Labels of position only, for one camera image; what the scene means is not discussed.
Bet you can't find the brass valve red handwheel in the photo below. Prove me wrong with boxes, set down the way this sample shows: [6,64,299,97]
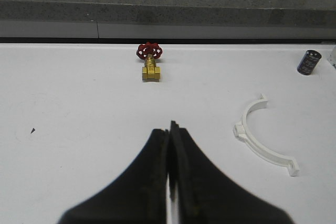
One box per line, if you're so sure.
[136,42,163,81]

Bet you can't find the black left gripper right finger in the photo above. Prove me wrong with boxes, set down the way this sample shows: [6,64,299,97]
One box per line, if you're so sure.
[168,121,293,223]

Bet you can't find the white half pipe clamp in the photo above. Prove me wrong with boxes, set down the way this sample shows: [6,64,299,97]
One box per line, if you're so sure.
[233,93,300,177]

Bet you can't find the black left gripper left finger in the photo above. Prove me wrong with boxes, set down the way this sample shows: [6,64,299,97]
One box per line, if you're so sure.
[59,129,169,223]

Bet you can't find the black cylindrical capacitor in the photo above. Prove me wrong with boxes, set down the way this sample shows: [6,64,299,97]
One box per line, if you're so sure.
[297,50,322,76]

